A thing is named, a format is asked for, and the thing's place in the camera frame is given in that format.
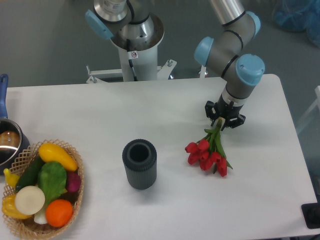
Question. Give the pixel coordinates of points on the green lettuce leaf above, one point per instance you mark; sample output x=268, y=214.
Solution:
x=52, y=181

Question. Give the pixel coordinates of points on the white round onion slice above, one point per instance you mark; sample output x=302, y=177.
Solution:
x=29, y=200

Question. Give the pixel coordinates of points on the yellow bell pepper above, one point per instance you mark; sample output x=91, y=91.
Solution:
x=9, y=208

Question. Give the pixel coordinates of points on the woven wicker basket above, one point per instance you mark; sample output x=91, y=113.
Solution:
x=27, y=229

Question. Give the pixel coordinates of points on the black device at table edge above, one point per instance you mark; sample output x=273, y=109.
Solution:
x=311, y=214

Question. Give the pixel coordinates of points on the yellow squash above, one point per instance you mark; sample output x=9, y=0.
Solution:
x=50, y=152

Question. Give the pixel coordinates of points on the dark grey ribbed vase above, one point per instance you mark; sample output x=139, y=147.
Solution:
x=139, y=157

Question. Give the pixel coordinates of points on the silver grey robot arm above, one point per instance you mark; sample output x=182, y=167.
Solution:
x=136, y=32

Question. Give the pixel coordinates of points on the red tulip bouquet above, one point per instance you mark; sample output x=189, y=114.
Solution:
x=208, y=152

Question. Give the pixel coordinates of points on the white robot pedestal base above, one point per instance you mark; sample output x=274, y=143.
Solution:
x=135, y=66

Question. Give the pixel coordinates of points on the white leek stalk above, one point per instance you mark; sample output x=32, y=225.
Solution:
x=40, y=216

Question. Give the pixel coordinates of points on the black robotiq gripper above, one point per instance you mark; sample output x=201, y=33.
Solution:
x=229, y=111

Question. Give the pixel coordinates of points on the orange fruit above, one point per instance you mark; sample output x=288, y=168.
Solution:
x=59, y=212

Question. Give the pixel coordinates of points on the green cucumber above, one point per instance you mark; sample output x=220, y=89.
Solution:
x=30, y=174

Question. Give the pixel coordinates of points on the purple red onion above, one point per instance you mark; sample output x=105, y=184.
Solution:
x=73, y=182

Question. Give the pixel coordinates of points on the white frame at right edge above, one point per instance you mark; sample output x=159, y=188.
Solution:
x=310, y=114

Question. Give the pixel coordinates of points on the blue plastic bag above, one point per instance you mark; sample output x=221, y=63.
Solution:
x=299, y=16

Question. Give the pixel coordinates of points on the blue handled saucepan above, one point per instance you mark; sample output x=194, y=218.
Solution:
x=12, y=139

